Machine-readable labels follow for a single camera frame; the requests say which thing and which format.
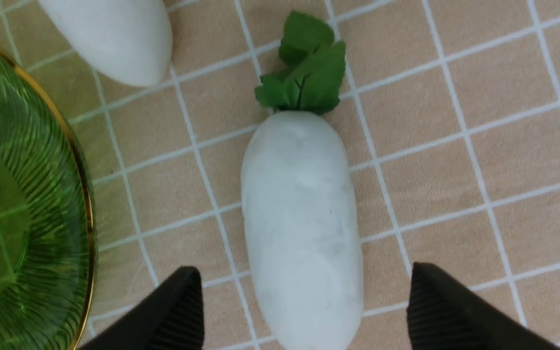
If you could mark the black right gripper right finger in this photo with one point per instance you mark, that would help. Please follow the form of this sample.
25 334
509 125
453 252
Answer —
443 314

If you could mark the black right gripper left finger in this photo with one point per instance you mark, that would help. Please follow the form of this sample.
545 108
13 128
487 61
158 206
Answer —
170 318

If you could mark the white radish with leaves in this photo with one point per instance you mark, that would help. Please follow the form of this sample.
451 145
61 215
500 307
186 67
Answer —
129 41
298 200

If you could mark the green glass plate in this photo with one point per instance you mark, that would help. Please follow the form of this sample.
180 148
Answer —
47 228

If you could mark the checkered beige tablecloth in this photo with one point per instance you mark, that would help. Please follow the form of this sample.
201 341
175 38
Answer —
450 115

